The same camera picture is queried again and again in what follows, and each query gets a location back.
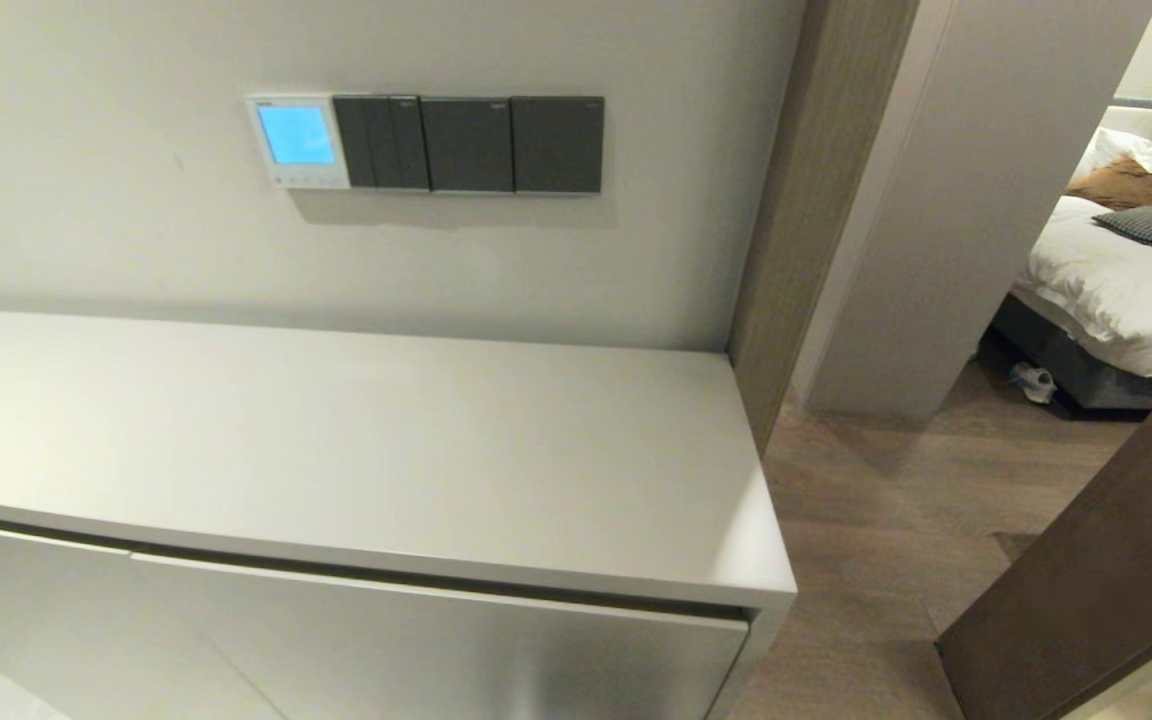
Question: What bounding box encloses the dark grey triple rocker switch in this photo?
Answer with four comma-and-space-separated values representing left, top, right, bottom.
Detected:
333, 95, 431, 192

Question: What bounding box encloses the white cabinet body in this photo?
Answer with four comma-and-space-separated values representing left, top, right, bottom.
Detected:
0, 308, 799, 720

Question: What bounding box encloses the wooden door frame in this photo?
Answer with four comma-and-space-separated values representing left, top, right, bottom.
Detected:
728, 0, 922, 456

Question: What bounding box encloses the dark grey bed base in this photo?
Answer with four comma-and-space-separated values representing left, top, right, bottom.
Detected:
991, 295, 1152, 411

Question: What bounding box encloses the dark grey single rocker switch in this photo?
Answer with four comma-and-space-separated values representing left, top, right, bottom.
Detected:
422, 97, 515, 194
511, 96, 605, 195

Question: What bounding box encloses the narrow white cabinet door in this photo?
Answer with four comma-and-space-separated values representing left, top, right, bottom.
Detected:
0, 518, 287, 720

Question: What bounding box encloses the wide white cabinet door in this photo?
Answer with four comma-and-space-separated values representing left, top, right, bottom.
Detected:
131, 553, 749, 720

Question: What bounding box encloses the white bed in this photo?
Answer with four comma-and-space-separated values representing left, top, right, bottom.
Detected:
1011, 195, 1152, 381

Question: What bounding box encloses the white wall thermostat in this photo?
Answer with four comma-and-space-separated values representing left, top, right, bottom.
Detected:
244, 93, 352, 191

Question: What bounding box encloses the white shoe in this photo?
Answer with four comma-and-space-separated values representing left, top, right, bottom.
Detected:
1009, 362, 1059, 405

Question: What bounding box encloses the brown cushion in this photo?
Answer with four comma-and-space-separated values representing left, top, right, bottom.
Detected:
1066, 155, 1152, 213

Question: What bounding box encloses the dark brown wooden door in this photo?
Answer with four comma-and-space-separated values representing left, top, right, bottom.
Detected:
936, 340, 1152, 720

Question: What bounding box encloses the white pillow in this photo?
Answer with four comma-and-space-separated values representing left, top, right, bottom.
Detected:
1076, 127, 1152, 179

